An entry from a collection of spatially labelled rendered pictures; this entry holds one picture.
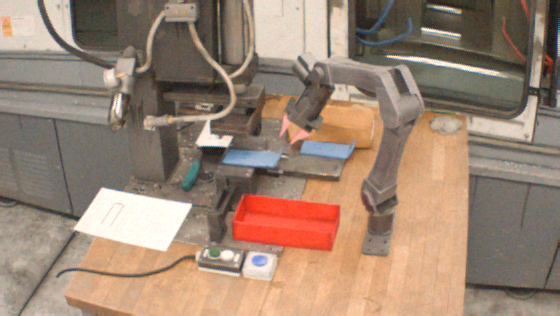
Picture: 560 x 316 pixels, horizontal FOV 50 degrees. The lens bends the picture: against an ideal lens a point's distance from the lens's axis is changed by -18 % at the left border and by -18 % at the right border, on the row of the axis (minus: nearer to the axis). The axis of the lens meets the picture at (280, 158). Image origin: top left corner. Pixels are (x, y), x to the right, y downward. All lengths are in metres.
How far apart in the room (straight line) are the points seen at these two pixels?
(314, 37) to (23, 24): 1.34
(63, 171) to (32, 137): 0.24
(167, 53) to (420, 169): 0.81
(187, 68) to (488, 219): 1.39
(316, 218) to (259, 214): 0.15
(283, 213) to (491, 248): 1.17
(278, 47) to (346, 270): 1.03
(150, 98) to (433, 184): 0.83
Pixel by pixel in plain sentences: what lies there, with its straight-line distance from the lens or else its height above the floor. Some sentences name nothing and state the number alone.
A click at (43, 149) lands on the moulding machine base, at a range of 3.23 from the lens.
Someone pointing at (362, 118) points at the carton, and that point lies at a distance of 2.23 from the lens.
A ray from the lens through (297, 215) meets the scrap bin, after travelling 1.86.
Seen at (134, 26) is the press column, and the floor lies 1.39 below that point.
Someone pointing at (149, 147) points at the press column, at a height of 1.02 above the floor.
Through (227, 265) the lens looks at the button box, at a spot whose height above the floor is 0.93.
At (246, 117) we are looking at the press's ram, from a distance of 1.82.
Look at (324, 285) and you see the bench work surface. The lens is 1.67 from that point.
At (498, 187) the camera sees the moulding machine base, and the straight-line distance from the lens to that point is 2.60.
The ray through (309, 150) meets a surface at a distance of 2.09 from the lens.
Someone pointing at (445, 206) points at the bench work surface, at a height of 0.90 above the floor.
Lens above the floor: 2.04
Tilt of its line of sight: 33 degrees down
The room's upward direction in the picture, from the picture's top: 1 degrees counter-clockwise
